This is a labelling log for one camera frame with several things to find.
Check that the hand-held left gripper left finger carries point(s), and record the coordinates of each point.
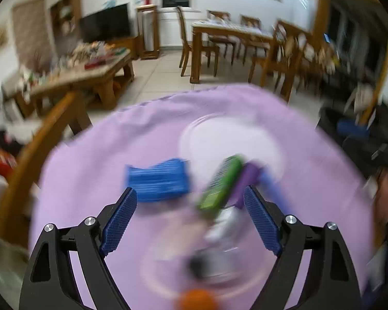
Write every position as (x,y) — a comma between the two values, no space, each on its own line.
(119,222)

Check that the wooden dining table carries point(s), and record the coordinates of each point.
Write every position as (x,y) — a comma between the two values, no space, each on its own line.
(226,32)

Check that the pile of toys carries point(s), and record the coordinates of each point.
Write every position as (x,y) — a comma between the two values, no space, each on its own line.
(80,53)

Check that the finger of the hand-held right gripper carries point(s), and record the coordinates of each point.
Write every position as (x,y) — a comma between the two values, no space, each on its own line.
(352,128)

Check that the red pillow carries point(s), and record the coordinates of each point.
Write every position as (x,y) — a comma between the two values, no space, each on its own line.
(0,160)

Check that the wooden dining chair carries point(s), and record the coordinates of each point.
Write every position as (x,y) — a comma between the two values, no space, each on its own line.
(284,55)
(184,38)
(250,21)
(218,16)

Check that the blue snack packet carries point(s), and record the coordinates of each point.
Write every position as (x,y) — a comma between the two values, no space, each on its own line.
(158,180)

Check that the wooden bookshelf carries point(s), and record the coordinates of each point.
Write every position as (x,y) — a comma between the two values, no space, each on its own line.
(66,16)

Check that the purple wrapper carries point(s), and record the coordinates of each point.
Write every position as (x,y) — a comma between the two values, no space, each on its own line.
(249,177)

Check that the wooden television stand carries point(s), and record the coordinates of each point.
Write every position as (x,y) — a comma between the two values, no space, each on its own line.
(126,48)

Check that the orange fruit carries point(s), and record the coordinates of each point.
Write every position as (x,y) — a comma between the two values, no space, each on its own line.
(197,300)

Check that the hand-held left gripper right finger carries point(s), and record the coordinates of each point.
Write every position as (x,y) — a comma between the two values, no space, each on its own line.
(262,222)

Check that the red tray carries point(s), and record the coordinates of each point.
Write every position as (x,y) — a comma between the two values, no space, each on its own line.
(95,65)

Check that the tall wooden stand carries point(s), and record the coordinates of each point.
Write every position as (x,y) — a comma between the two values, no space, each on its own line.
(147,32)

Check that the wooden door frame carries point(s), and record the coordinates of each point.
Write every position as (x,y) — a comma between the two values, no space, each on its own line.
(386,55)

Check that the wooden coffee table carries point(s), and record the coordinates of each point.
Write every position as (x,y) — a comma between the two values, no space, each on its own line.
(93,74)

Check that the clear glass plate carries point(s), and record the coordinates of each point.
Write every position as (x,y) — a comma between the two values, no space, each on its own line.
(232,135)

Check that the striped roller blind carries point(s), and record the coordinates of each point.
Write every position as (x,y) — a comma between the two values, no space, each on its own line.
(32,32)

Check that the green snack packet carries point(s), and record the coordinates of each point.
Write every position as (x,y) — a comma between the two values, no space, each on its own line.
(220,187)

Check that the black television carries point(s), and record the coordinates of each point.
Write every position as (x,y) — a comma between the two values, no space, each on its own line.
(106,22)

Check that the wooden chair backrest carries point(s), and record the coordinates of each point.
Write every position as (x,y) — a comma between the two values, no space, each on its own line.
(35,155)

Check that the purple tablecloth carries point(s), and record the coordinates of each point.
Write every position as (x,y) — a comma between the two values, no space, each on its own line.
(116,142)

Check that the yellow flower wall picture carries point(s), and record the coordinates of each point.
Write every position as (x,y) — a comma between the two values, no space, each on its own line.
(0,38)

